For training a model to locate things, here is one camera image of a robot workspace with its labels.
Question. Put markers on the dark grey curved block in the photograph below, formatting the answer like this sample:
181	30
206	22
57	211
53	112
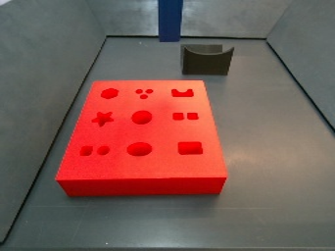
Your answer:
206	59

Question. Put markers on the blue rectangular block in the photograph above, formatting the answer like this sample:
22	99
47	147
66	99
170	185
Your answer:
170	20

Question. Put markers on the red foam shape-sorter block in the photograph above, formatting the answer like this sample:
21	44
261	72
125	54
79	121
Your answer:
145	141

